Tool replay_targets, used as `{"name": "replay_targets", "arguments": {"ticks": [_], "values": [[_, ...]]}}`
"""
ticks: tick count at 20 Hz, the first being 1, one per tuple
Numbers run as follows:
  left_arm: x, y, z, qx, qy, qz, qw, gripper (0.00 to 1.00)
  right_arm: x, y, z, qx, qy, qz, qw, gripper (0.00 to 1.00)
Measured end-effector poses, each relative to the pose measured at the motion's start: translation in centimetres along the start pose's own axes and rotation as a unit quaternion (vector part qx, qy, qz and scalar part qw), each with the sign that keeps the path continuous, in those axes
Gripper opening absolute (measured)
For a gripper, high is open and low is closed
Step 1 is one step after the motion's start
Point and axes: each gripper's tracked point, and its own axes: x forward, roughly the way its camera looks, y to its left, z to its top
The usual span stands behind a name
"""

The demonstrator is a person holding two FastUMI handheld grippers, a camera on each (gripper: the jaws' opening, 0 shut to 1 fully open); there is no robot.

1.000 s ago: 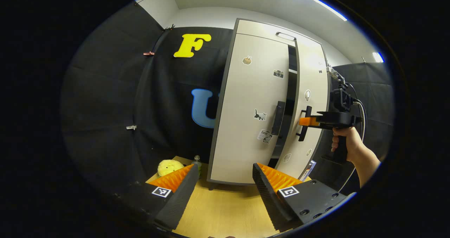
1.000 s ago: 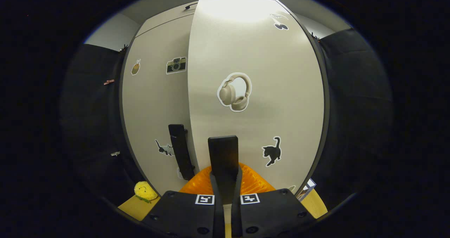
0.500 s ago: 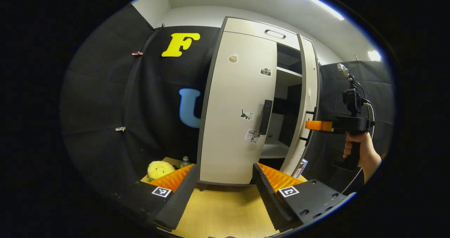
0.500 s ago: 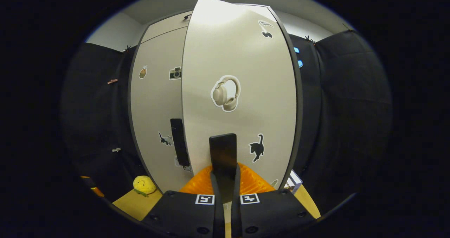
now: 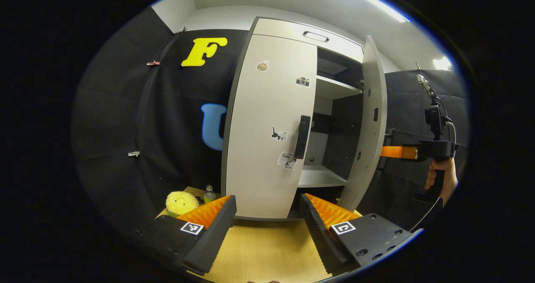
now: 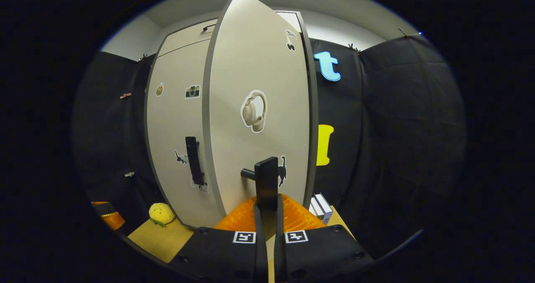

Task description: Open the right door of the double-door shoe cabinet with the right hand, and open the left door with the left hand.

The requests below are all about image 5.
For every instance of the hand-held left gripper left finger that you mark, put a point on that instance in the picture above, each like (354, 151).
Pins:
(217, 228)

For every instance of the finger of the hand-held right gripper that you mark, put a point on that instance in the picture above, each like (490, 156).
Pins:
(399, 152)

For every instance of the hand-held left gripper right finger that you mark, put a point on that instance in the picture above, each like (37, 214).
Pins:
(319, 233)

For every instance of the beige cabinet door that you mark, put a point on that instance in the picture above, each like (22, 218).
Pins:
(259, 107)
(372, 86)

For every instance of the beige double-door shoe cabinet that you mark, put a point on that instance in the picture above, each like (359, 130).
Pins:
(284, 30)

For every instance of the white cabinet shelf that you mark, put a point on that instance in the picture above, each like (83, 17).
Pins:
(319, 176)
(334, 86)

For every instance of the small green bottle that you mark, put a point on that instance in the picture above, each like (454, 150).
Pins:
(209, 196)

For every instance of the yellow plush toy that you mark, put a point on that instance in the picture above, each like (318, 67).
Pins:
(182, 201)

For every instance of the black backdrop cloth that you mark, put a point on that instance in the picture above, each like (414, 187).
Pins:
(108, 120)
(405, 103)

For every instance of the small ceiling light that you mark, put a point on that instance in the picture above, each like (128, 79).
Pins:
(442, 63)

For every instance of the silver clip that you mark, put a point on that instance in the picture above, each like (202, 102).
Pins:
(133, 154)

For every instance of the red clip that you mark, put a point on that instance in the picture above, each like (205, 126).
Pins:
(153, 63)

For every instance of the black clip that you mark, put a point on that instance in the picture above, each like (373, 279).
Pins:
(180, 31)

